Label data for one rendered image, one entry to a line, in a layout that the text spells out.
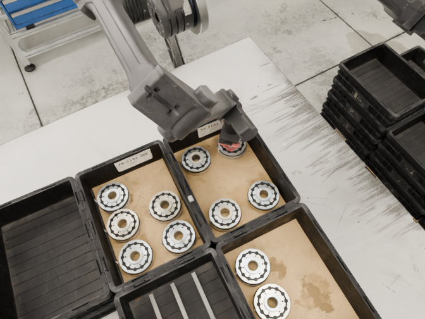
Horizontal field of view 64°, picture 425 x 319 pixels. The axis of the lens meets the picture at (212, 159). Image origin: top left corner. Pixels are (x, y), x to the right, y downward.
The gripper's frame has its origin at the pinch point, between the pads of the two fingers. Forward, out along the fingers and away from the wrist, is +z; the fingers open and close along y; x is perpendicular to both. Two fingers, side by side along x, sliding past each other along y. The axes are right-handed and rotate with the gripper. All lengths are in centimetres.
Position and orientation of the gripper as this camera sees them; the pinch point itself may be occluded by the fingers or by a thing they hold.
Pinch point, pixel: (232, 142)
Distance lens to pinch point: 118.7
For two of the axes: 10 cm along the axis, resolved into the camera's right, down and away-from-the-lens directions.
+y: 2.9, -8.4, 4.6
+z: 0.5, 4.9, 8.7
